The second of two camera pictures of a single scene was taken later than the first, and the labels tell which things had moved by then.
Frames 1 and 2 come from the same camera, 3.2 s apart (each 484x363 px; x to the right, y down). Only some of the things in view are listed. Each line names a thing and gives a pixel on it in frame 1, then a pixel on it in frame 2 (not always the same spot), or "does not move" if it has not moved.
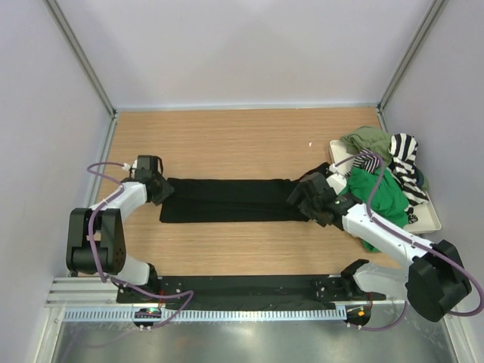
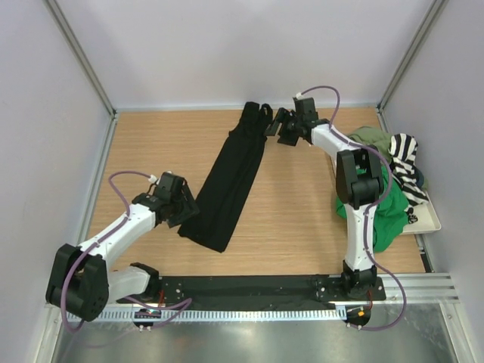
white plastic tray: [428, 218] does not move
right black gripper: [305, 209] to [278, 118]
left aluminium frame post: [81, 54] does not move
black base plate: [240, 292] does not move
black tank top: [234, 200] to [212, 218]
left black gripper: [167, 190] to [190, 208]
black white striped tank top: [402, 149] does not move
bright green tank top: [390, 204] does not move
